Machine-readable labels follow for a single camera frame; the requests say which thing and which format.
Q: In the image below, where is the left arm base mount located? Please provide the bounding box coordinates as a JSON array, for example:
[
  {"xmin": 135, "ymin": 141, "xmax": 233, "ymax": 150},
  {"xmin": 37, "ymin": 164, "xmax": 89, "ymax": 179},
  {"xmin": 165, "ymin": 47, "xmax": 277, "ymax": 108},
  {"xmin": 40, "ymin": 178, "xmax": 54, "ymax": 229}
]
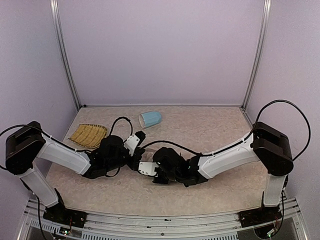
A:
[{"xmin": 43, "ymin": 207, "xmax": 88, "ymax": 228}]

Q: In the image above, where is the beige folding umbrella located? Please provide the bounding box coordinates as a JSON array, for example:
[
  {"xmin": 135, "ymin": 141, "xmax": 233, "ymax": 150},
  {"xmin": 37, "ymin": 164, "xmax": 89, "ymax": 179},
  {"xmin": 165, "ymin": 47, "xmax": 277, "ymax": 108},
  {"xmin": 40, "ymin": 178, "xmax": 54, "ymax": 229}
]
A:
[{"xmin": 140, "ymin": 147, "xmax": 157, "ymax": 163}]

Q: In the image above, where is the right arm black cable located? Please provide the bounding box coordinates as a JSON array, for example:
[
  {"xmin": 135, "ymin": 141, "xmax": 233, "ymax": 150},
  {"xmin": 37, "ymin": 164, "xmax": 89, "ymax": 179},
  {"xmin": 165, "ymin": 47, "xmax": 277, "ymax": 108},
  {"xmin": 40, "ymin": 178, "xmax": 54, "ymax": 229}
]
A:
[{"xmin": 254, "ymin": 99, "xmax": 312, "ymax": 161}]

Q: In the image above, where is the left aluminium corner post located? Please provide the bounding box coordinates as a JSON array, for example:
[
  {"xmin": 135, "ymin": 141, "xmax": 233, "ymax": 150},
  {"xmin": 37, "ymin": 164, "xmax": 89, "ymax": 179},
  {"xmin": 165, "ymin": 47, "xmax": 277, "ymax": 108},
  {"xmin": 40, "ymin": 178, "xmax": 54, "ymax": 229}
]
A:
[{"xmin": 50, "ymin": 0, "xmax": 82, "ymax": 111}]

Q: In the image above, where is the woven bamboo tray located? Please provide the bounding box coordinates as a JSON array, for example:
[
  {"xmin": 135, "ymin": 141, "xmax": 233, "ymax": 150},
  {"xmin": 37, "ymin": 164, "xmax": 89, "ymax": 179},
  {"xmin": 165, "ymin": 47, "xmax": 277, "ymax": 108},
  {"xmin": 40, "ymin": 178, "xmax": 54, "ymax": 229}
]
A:
[{"xmin": 68, "ymin": 123, "xmax": 108, "ymax": 150}]

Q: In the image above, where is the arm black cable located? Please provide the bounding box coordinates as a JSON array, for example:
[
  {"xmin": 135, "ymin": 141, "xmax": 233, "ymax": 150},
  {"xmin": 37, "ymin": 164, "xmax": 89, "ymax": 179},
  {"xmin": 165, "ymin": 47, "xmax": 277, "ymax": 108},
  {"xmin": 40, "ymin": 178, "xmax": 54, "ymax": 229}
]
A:
[
  {"xmin": 254, "ymin": 99, "xmax": 312, "ymax": 161},
  {"xmin": 107, "ymin": 116, "xmax": 134, "ymax": 141}
]

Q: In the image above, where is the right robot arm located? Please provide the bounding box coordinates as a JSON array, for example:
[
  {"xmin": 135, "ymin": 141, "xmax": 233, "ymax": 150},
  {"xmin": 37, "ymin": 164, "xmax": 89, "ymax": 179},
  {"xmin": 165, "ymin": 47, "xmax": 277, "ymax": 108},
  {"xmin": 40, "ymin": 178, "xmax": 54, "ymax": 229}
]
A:
[{"xmin": 152, "ymin": 122, "xmax": 294, "ymax": 210}]

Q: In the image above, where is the light blue mug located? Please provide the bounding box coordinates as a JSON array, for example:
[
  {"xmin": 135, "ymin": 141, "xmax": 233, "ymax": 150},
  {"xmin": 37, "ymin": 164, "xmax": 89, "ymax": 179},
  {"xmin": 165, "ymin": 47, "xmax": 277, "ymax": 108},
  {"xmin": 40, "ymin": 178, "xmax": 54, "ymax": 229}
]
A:
[{"xmin": 138, "ymin": 111, "xmax": 162, "ymax": 129}]

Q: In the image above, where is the aluminium corner post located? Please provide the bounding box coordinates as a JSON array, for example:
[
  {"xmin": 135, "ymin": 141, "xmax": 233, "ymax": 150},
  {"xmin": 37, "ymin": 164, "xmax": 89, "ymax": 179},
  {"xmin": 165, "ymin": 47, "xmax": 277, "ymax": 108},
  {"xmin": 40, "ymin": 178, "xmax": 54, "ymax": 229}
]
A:
[
  {"xmin": 242, "ymin": 0, "xmax": 272, "ymax": 111},
  {"xmin": 50, "ymin": 0, "xmax": 82, "ymax": 111}
]

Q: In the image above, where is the right aluminium corner post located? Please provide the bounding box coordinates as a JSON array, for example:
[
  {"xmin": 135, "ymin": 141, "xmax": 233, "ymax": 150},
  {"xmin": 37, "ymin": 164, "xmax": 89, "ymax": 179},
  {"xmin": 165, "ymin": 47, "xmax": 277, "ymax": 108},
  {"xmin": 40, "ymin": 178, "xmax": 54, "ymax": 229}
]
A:
[{"xmin": 242, "ymin": 0, "xmax": 272, "ymax": 111}]

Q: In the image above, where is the aluminium front rail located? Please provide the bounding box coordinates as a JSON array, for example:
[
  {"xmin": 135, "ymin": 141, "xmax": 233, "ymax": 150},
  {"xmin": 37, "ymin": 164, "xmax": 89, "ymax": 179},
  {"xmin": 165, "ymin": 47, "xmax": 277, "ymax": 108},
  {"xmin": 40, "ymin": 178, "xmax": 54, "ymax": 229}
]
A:
[{"xmin": 17, "ymin": 197, "xmax": 308, "ymax": 240}]

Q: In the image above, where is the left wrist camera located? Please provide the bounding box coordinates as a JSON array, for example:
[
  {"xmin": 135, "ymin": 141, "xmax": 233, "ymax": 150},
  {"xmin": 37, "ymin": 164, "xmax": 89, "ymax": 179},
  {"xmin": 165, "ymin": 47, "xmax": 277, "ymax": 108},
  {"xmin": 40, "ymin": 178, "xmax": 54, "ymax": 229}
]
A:
[{"xmin": 124, "ymin": 131, "xmax": 146, "ymax": 157}]

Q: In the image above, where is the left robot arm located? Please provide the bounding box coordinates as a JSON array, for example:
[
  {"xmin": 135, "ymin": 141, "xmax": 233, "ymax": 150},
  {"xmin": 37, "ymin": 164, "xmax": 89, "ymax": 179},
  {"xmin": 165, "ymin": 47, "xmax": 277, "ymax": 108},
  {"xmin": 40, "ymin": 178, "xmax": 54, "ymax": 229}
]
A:
[{"xmin": 5, "ymin": 121, "xmax": 146, "ymax": 216}]

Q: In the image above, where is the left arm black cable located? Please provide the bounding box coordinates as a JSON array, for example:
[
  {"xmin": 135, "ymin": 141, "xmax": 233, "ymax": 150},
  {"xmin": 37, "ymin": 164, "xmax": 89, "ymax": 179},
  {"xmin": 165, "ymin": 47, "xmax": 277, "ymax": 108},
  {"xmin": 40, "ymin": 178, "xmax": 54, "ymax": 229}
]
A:
[{"xmin": 107, "ymin": 116, "xmax": 134, "ymax": 141}]

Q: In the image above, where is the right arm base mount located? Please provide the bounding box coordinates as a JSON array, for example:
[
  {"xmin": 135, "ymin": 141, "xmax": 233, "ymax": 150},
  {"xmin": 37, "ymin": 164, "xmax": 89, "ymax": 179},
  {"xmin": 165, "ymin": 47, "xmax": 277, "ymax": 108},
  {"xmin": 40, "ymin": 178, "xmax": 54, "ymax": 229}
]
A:
[{"xmin": 238, "ymin": 206, "xmax": 282, "ymax": 228}]

